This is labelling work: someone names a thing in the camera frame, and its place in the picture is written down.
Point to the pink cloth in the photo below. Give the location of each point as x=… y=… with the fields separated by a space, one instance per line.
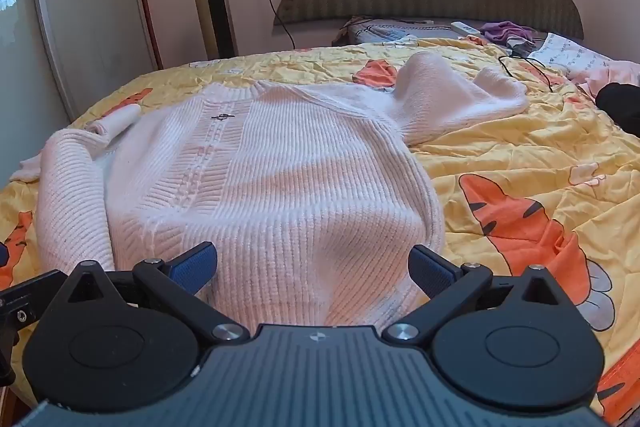
x=607 y=74

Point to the yellow printed blanket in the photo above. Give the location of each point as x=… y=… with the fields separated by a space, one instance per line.
x=525 y=187

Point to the wardrobe door with flower stickers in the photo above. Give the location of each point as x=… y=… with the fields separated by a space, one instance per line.
x=90 y=17

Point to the white remote control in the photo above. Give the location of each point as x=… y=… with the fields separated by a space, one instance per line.
x=465 y=28

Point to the purple cloth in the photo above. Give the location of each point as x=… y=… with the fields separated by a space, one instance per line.
x=505 y=31

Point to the printed pillow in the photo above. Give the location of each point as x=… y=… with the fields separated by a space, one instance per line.
x=385 y=32

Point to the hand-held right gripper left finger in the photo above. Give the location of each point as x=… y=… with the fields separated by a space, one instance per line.
x=192 y=268

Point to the black cloth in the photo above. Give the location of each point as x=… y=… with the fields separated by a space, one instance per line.
x=622 y=107

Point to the white knit sweater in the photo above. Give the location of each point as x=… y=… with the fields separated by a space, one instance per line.
x=280 y=187

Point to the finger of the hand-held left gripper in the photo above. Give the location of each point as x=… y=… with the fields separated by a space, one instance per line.
x=30 y=299

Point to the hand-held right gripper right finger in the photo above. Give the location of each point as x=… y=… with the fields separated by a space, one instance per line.
x=431 y=274

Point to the white printed cloth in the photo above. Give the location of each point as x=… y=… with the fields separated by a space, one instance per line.
x=565 y=52

